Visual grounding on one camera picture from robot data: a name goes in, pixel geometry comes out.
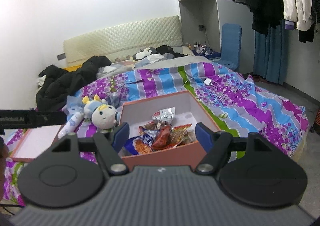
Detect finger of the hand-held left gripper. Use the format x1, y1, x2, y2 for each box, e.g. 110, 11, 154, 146
32, 110, 67, 127

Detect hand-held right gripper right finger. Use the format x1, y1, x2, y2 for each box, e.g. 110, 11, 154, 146
195, 122, 274, 174

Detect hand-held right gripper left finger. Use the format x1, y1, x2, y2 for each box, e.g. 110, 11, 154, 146
50, 122, 130, 176

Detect blue snack packet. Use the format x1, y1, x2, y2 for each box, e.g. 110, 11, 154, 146
124, 134, 153, 156

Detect yellow and brown snack packet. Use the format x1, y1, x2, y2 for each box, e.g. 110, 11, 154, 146
172, 123, 193, 145

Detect red foil snack packet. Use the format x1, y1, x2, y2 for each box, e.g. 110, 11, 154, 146
151, 126, 173, 151

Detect silver snack packet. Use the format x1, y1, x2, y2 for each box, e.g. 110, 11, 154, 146
152, 106, 176, 123

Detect deep pink cardboard box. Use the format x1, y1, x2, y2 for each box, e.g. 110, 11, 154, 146
117, 90, 223, 169

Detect white spray bottle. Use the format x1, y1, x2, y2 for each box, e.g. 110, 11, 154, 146
58, 112, 85, 139

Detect shallow pink box lid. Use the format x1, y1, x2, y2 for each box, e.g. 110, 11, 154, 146
9, 123, 67, 163

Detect pale blue plastic bag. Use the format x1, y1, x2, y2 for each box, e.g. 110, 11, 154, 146
66, 95, 86, 114

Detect white and blue plush toy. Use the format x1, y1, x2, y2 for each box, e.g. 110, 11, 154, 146
82, 94, 122, 129

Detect black jacket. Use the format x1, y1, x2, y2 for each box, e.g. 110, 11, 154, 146
36, 55, 112, 112

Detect pile of clothes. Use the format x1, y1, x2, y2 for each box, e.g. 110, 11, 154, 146
37, 65, 59, 89

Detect purple floral printed blanket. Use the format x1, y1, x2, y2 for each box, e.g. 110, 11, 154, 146
4, 62, 311, 205

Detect yellow pillow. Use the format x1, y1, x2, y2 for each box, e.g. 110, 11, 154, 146
63, 64, 83, 72

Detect grey bedding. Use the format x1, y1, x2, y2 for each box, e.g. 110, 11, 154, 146
96, 52, 208, 79

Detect black and white plush toy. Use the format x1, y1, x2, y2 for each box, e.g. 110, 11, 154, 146
132, 47, 157, 62

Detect small bottles on nightstand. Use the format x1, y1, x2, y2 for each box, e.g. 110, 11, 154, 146
188, 40, 208, 51

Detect blue folding chair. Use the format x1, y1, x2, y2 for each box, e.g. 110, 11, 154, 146
219, 23, 242, 72

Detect cream quilted headboard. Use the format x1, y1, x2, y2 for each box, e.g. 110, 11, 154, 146
62, 15, 183, 66

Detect blue curtain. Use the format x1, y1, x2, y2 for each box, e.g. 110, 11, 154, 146
252, 18, 293, 84

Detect grey wardrobe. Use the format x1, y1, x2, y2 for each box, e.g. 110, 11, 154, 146
172, 0, 256, 54

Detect white charger with cable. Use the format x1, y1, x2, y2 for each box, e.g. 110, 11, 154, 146
182, 75, 234, 103

